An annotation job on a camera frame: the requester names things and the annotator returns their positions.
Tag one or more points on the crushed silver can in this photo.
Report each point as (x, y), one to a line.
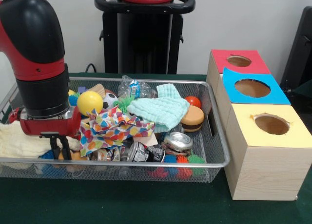
(178, 141)

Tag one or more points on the toy hamburger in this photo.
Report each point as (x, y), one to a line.
(193, 119)

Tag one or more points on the wooden box with three holes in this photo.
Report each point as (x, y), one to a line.
(263, 165)

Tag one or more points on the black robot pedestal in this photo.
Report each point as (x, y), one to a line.
(144, 39)

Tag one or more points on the mint green cloth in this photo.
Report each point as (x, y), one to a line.
(163, 109)

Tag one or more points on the large yellow ball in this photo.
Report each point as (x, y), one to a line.
(89, 102)

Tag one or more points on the black stand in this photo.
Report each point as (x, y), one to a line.
(300, 53)

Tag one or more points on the shallow clear mesh bin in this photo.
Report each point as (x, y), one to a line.
(209, 151)

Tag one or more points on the orange plush toy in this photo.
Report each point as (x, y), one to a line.
(76, 156)

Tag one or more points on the dark green table cloth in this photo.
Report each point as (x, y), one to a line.
(122, 204)

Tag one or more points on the cream yellow cloth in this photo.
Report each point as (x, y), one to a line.
(14, 143)

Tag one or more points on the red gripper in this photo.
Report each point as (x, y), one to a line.
(51, 127)

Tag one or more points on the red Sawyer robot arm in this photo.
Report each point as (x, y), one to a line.
(34, 53)

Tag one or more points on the red ball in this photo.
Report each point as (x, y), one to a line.
(194, 101)

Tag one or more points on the colourful polka dot cloth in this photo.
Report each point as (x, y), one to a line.
(114, 129)

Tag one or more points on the crushed clear plastic bottle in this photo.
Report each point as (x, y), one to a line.
(134, 87)

